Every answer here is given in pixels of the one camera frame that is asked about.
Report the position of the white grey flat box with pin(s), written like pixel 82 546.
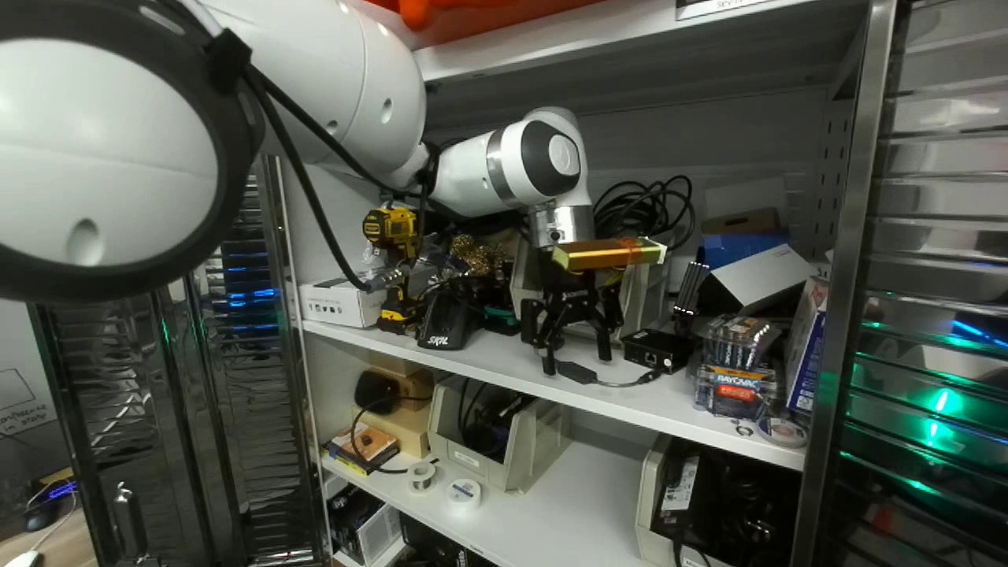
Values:
pixel 759 278

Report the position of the pack of batteries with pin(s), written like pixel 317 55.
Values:
pixel 736 367

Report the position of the black server rack cabinet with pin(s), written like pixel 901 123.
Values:
pixel 178 421

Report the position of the gold wrist camera bar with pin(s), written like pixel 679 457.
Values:
pixel 610 255

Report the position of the black round speaker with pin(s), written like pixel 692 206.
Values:
pixel 377 392

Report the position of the brown cardboard box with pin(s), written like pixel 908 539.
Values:
pixel 743 222

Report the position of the orange plastic case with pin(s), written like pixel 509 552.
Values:
pixel 460 14

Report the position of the white metal shelf unit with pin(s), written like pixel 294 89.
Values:
pixel 523 362

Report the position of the beige plastic storage bin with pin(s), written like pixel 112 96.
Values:
pixel 643 289

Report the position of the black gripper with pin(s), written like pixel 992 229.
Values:
pixel 572 299

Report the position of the white rectangular device box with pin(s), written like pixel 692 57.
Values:
pixel 338 302

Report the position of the small black adapter box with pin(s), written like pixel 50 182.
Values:
pixel 658 351

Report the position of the green tool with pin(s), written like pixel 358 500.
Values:
pixel 501 319

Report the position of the silver slatted metal rack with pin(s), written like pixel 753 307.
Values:
pixel 933 264

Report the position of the black upright handset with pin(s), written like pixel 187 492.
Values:
pixel 692 289

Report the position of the yellow black power drill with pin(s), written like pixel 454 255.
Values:
pixel 395 239

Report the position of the blue flat box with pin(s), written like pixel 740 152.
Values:
pixel 743 251

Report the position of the light wooden box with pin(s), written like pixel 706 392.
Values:
pixel 410 421

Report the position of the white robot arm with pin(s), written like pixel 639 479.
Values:
pixel 105 157

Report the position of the small solder spool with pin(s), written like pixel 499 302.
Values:
pixel 425 475

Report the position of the clear tape roll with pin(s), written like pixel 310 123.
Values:
pixel 782 429

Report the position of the blue white upright box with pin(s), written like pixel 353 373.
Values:
pixel 808 346

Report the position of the beige bin with black gear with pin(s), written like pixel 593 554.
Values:
pixel 726 509

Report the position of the white box with black parts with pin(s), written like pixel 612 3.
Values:
pixel 363 529

